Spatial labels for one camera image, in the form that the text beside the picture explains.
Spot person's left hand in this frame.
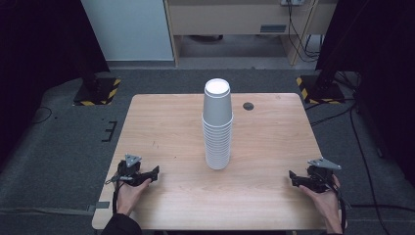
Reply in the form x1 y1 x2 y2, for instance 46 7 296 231
115 177 153 217

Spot hanging black cables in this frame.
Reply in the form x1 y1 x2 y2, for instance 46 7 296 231
286 2 323 64

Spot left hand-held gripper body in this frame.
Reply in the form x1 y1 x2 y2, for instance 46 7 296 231
116 154 152 188

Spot stack of white cups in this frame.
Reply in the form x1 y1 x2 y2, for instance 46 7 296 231
201 77 235 171

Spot grey label on desk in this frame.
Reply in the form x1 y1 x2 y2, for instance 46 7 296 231
259 23 288 34

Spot thin black floor cable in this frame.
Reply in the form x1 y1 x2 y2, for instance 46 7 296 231
30 106 54 125

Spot white board panel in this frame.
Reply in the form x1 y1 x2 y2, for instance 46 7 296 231
80 0 174 62

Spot dark object under desk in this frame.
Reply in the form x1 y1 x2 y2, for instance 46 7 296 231
188 34 225 43

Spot long black floor cable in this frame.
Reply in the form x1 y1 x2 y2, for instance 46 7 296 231
348 103 392 235

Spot person's right hand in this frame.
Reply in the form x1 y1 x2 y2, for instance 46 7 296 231
298 174 344 219

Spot striped black stand base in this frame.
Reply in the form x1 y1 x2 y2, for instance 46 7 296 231
72 76 121 107
296 74 346 106

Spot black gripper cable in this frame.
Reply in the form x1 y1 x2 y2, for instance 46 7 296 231
321 171 352 233
105 175 135 215

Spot light wooden desk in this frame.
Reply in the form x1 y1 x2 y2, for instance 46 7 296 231
163 0 339 68

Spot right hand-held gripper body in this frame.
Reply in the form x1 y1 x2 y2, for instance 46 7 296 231
303 158 343 194

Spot short black floor cable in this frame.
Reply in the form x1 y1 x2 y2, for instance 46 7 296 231
308 107 354 127

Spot grey tape piece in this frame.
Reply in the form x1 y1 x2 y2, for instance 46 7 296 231
86 201 111 213

